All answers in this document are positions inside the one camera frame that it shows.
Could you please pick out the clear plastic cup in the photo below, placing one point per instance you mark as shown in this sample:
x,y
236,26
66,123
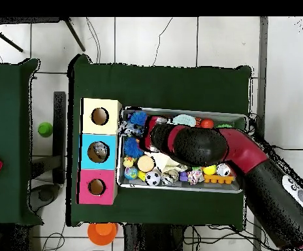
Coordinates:
x,y
130,129

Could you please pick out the cream waffle cloth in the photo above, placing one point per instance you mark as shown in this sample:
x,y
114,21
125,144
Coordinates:
x,y
164,160

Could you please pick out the mint green waffle cloth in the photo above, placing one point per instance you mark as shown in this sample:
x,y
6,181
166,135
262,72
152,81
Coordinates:
x,y
184,120

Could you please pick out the clear plastic water bottle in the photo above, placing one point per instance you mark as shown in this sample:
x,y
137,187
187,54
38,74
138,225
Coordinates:
x,y
100,150

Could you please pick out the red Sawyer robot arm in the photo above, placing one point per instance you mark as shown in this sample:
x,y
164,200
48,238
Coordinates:
x,y
245,154

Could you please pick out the shallow mesh bin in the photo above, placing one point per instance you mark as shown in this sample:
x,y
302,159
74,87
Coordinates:
x,y
167,187

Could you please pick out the wooden box with three holes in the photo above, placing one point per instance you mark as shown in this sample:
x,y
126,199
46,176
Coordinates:
x,y
99,174

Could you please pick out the orange foam disc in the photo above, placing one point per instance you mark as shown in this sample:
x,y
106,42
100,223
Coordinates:
x,y
146,163

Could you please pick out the globe print ball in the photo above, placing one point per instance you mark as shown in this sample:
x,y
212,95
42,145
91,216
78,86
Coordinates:
x,y
130,173

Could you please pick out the small soccer ball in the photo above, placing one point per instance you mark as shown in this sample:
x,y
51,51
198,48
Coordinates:
x,y
152,178

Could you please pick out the dark green table cloth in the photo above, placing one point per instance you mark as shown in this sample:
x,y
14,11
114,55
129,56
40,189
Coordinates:
x,y
162,86

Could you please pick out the red ball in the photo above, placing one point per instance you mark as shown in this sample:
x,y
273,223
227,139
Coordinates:
x,y
207,123

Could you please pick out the yellow ball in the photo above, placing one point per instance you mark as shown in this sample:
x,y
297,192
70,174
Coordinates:
x,y
209,170

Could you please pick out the orange building brick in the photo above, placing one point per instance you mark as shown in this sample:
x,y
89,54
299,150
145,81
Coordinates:
x,y
219,179

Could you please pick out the black upright panel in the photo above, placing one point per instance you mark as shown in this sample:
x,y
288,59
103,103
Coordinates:
x,y
59,136

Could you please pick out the orange plastic cup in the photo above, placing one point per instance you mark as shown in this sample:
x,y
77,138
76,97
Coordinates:
x,y
102,234

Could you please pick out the grey stand base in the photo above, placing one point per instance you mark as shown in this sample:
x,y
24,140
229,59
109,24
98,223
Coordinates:
x,y
44,196

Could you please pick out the green cloth side table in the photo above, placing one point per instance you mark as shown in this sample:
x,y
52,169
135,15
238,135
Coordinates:
x,y
10,117

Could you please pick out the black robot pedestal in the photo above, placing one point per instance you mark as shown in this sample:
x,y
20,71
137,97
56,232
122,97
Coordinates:
x,y
151,240

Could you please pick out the black metal frame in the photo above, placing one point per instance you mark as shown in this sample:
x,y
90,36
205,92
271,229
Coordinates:
x,y
74,34

